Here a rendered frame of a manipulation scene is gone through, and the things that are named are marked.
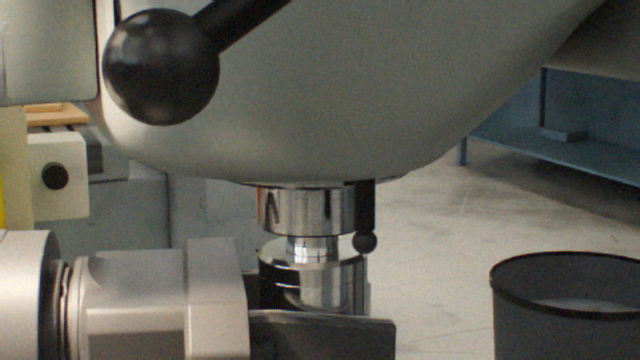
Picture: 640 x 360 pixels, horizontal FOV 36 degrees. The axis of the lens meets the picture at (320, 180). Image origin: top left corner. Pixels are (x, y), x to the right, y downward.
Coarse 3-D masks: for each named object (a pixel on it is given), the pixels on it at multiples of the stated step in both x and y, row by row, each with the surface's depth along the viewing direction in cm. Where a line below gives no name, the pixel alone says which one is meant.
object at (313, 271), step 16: (272, 256) 40; (288, 256) 40; (304, 256) 40; (320, 256) 40; (336, 256) 40; (352, 256) 40; (272, 272) 40; (288, 272) 40; (304, 272) 39; (320, 272) 39; (336, 272) 40; (352, 272) 40
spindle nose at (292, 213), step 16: (256, 192) 41; (272, 192) 39; (288, 192) 39; (304, 192) 39; (320, 192) 39; (336, 192) 39; (352, 192) 39; (256, 208) 41; (272, 208) 39; (288, 208) 39; (304, 208) 39; (320, 208) 39; (336, 208) 39; (352, 208) 40; (272, 224) 40; (288, 224) 39; (304, 224) 39; (320, 224) 39; (336, 224) 39; (352, 224) 40
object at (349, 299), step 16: (272, 288) 40; (288, 288) 40; (304, 288) 40; (320, 288) 40; (336, 288) 40; (352, 288) 40; (272, 304) 40; (288, 304) 40; (304, 304) 40; (320, 304) 40; (336, 304) 40; (352, 304) 40
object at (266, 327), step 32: (256, 320) 39; (288, 320) 39; (320, 320) 39; (352, 320) 39; (384, 320) 40; (256, 352) 38; (288, 352) 39; (320, 352) 39; (352, 352) 39; (384, 352) 40
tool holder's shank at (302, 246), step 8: (288, 240) 41; (296, 240) 41; (304, 240) 40; (312, 240) 40; (320, 240) 40; (328, 240) 41; (336, 240) 41; (288, 248) 41; (296, 248) 41; (304, 248) 41; (312, 248) 40; (320, 248) 41; (328, 248) 41; (336, 248) 41
